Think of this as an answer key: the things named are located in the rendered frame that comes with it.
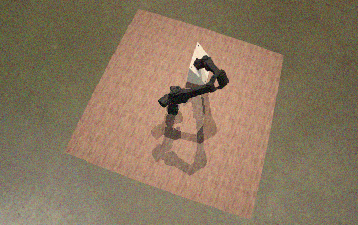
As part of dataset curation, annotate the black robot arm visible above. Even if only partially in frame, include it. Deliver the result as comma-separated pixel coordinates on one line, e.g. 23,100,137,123
158,55,229,108

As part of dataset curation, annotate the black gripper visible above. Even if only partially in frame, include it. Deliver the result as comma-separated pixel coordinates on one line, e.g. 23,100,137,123
168,86,178,115

